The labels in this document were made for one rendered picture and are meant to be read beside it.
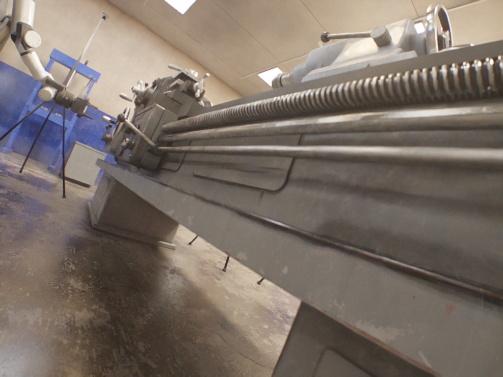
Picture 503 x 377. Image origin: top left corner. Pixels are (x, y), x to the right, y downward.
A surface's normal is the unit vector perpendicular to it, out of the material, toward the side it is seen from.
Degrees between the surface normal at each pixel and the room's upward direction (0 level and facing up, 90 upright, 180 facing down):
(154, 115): 90
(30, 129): 90
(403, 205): 90
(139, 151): 90
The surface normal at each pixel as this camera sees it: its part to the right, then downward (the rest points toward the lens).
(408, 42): 0.58, 0.11
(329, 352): -0.74, -0.37
